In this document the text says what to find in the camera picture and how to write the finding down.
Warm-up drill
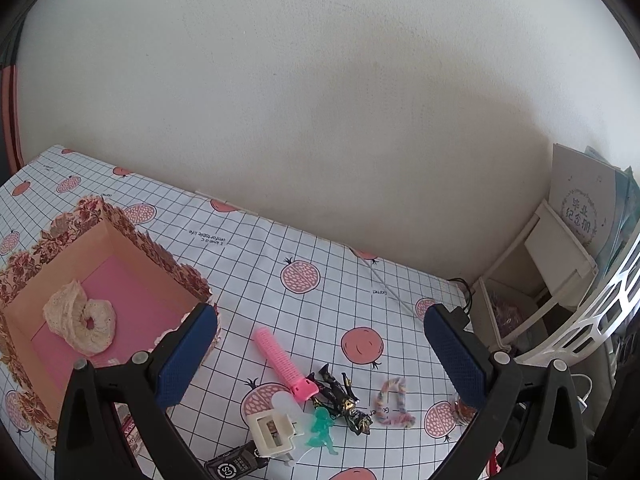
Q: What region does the black cable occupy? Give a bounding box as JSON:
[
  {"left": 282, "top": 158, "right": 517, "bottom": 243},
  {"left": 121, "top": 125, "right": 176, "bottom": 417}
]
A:
[{"left": 447, "top": 277, "right": 476, "bottom": 311}]

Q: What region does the pink board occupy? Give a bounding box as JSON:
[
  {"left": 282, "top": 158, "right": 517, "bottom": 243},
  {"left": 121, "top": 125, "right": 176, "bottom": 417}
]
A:
[{"left": 0, "top": 65, "right": 23, "bottom": 171}]

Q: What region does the black toy car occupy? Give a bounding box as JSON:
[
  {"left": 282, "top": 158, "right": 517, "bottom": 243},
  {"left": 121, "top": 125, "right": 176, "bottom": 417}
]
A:
[{"left": 204, "top": 441, "right": 271, "bottom": 480}]

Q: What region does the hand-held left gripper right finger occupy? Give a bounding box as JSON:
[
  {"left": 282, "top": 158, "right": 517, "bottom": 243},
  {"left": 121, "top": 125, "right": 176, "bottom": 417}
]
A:
[{"left": 423, "top": 303, "right": 588, "bottom": 480}]

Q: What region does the cream lace scrunchie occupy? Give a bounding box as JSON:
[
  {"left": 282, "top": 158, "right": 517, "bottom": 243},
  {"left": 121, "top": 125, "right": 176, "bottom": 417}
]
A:
[{"left": 44, "top": 280, "right": 117, "bottom": 357}]

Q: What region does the green plastic figurine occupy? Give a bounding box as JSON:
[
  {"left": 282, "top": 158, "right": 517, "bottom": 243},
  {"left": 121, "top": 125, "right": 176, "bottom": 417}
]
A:
[{"left": 305, "top": 406, "right": 341, "bottom": 456}]

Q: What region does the black gold candy wrapper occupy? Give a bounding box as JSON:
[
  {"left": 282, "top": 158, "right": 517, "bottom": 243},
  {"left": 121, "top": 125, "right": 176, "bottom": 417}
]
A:
[{"left": 306, "top": 364, "right": 373, "bottom": 436}]

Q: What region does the white wreath print booklet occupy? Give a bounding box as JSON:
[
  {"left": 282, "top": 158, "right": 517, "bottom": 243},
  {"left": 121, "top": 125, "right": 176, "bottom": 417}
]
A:
[{"left": 547, "top": 143, "right": 626, "bottom": 261}]

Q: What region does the white square clip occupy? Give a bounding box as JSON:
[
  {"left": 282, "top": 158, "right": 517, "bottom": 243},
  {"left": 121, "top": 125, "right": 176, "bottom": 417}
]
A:
[{"left": 246, "top": 408, "right": 297, "bottom": 457}]

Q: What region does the pink hair roller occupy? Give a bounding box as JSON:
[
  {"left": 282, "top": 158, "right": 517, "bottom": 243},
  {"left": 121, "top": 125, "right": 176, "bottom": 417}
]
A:
[{"left": 254, "top": 327, "right": 320, "bottom": 403}]

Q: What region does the multicoloured hair tie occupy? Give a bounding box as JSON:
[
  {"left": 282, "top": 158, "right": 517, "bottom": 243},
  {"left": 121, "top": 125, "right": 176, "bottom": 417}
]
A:
[{"left": 375, "top": 376, "right": 417, "bottom": 430}]

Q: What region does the white lattice plastic basket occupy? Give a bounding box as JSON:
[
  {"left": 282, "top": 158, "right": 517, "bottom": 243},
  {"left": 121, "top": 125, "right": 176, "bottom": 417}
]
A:
[{"left": 515, "top": 232, "right": 640, "bottom": 366}]

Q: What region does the checked cloth covered desktop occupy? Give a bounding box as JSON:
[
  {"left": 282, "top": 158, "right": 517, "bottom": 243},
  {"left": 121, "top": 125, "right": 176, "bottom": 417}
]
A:
[{"left": 0, "top": 144, "right": 501, "bottom": 480}]

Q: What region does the white shelf unit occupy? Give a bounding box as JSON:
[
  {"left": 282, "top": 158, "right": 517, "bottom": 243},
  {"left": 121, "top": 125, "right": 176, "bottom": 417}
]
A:
[{"left": 470, "top": 200, "right": 601, "bottom": 356}]

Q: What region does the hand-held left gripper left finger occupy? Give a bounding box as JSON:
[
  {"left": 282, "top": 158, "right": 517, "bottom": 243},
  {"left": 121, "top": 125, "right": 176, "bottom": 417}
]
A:
[{"left": 54, "top": 302, "right": 221, "bottom": 480}]

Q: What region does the floral paper box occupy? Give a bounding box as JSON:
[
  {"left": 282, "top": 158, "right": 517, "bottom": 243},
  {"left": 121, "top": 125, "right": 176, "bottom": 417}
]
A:
[{"left": 0, "top": 195, "right": 221, "bottom": 453}]

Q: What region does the glass jar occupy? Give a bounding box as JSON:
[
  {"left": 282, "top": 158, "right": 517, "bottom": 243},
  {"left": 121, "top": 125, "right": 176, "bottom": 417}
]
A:
[{"left": 452, "top": 395, "right": 480, "bottom": 427}]

